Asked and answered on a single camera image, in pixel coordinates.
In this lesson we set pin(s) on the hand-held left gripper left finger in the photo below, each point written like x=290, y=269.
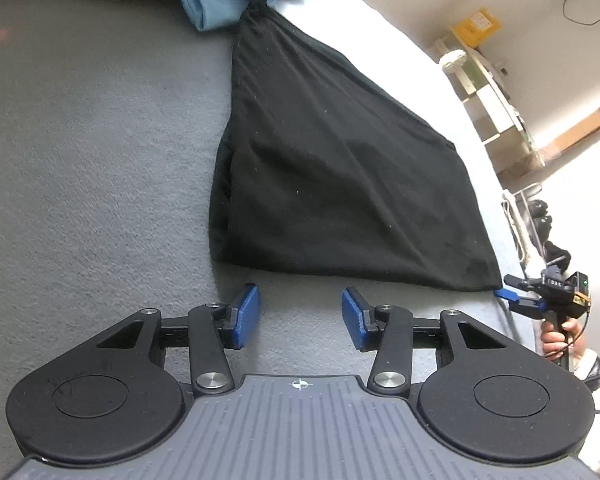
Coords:
x=245, y=317

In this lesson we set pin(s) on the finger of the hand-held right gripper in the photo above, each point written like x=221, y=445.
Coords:
x=522, y=284
x=517, y=299

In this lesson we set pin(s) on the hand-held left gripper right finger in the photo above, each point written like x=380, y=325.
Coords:
x=355, y=317

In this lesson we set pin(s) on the black t-shirt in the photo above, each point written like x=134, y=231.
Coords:
x=340, y=170

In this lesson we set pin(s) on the person's right forearm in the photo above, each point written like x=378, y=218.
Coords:
x=595, y=370

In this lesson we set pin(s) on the person's right hand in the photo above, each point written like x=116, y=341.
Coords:
x=550, y=341

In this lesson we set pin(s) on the black shoe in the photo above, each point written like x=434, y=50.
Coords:
x=539, y=207
x=542, y=227

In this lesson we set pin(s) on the white metal shoe rack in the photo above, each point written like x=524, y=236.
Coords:
x=515, y=220

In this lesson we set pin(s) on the tall cardboard box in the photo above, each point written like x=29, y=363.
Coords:
x=580, y=130

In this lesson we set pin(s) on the white desk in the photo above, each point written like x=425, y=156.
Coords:
x=495, y=105

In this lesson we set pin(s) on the carved bedpost finial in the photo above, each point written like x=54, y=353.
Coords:
x=452, y=60

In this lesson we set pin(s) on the yellow box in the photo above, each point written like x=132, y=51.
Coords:
x=475, y=25

